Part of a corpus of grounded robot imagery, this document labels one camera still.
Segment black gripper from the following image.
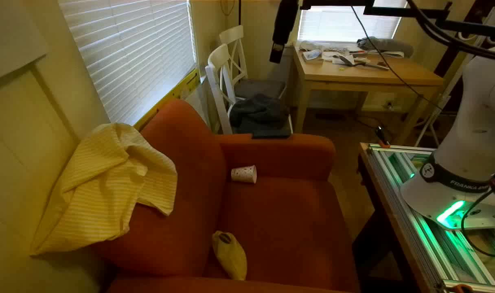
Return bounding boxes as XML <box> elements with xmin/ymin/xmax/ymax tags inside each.
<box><xmin>268</xmin><ymin>0</ymin><xmax>302</xmax><ymax>66</ymax></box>

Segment white speckled paper cup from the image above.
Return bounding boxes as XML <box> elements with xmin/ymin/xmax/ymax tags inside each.
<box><xmin>229</xmin><ymin>165</ymin><xmax>258</xmax><ymax>186</ymax></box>

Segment white papers pile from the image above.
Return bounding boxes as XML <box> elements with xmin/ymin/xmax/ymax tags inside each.
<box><xmin>297</xmin><ymin>41</ymin><xmax>336</xmax><ymax>64</ymax></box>

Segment white wooden chair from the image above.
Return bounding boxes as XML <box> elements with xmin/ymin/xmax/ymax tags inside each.
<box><xmin>217</xmin><ymin>23</ymin><xmax>250</xmax><ymax>85</ymax></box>
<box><xmin>203</xmin><ymin>43</ymin><xmax>244</xmax><ymax>136</ymax></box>

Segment bright bare window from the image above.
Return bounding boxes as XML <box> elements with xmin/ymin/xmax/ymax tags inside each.
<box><xmin>297</xmin><ymin>0</ymin><xmax>406</xmax><ymax>45</ymax></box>

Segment small tools on table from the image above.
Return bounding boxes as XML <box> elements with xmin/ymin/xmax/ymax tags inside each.
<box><xmin>330</xmin><ymin>51</ymin><xmax>390</xmax><ymax>72</ymax></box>

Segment light wooden table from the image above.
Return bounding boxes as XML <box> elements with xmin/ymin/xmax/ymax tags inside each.
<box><xmin>291</xmin><ymin>45</ymin><xmax>445</xmax><ymax>147</ymax></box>

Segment grey cloth bundle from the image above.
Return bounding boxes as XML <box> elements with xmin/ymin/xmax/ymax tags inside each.
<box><xmin>356</xmin><ymin>36</ymin><xmax>415</xmax><ymax>59</ymax></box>

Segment white window blind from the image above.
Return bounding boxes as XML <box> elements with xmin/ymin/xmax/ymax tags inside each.
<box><xmin>56</xmin><ymin>0</ymin><xmax>198</xmax><ymax>128</ymax></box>

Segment orange upholstered armchair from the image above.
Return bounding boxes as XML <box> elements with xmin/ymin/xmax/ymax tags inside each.
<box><xmin>92</xmin><ymin>98</ymin><xmax>361</xmax><ymax>293</ymax></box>

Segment yellow pouch with dark label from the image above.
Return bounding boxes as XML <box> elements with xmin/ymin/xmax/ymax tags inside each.
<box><xmin>209</xmin><ymin>230</ymin><xmax>248</xmax><ymax>284</ymax></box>

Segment pale yellow striped cloth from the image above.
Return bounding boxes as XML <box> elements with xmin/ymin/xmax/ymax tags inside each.
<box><xmin>29</xmin><ymin>123</ymin><xmax>178</xmax><ymax>258</ymax></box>

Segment long black cable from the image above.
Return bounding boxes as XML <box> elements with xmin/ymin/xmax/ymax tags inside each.
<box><xmin>348</xmin><ymin>4</ymin><xmax>441</xmax><ymax>108</ymax></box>

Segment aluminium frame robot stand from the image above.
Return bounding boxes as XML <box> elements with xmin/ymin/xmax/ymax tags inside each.
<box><xmin>356</xmin><ymin>142</ymin><xmax>495</xmax><ymax>293</ymax></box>

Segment black looped base cable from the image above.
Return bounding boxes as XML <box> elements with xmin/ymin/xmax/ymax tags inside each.
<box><xmin>458</xmin><ymin>189</ymin><xmax>495</xmax><ymax>261</ymax></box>

